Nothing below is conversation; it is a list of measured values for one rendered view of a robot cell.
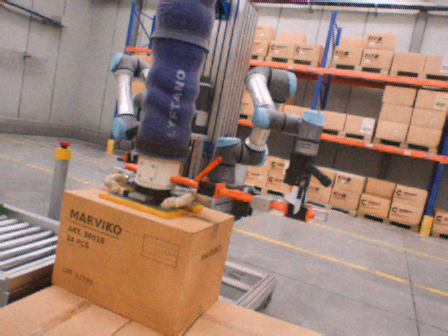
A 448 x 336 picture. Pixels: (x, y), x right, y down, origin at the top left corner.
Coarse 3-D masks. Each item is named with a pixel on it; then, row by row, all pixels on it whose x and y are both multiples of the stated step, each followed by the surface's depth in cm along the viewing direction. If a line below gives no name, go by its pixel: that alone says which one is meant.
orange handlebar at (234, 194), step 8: (128, 168) 157; (136, 168) 155; (184, 184) 147; (192, 184) 145; (224, 192) 140; (232, 192) 139; (240, 192) 140; (248, 200) 137; (280, 208) 132; (312, 216) 129
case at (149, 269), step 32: (64, 192) 149; (96, 192) 157; (64, 224) 149; (96, 224) 143; (128, 224) 137; (160, 224) 132; (192, 224) 137; (224, 224) 154; (64, 256) 150; (96, 256) 144; (128, 256) 138; (160, 256) 133; (192, 256) 131; (224, 256) 163; (64, 288) 151; (96, 288) 145; (128, 288) 139; (160, 288) 133; (192, 288) 137; (160, 320) 134; (192, 320) 145
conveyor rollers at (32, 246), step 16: (0, 224) 209; (16, 224) 211; (0, 240) 189; (16, 240) 189; (32, 240) 198; (48, 240) 198; (0, 256) 170; (16, 256) 178; (32, 256) 176; (48, 256) 178
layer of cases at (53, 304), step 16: (48, 288) 149; (16, 304) 134; (32, 304) 136; (48, 304) 138; (64, 304) 140; (80, 304) 142; (96, 304) 145; (224, 304) 166; (0, 320) 123; (16, 320) 125; (32, 320) 126; (48, 320) 128; (64, 320) 130; (80, 320) 132; (96, 320) 134; (112, 320) 136; (128, 320) 138; (208, 320) 149; (224, 320) 152; (240, 320) 154; (256, 320) 157; (272, 320) 159
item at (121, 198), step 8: (104, 192) 151; (120, 192) 154; (128, 192) 149; (112, 200) 146; (120, 200) 145; (128, 200) 145; (136, 200) 146; (152, 200) 144; (136, 208) 142; (144, 208) 141; (152, 208) 141; (160, 208) 141; (160, 216) 138; (168, 216) 137; (176, 216) 142
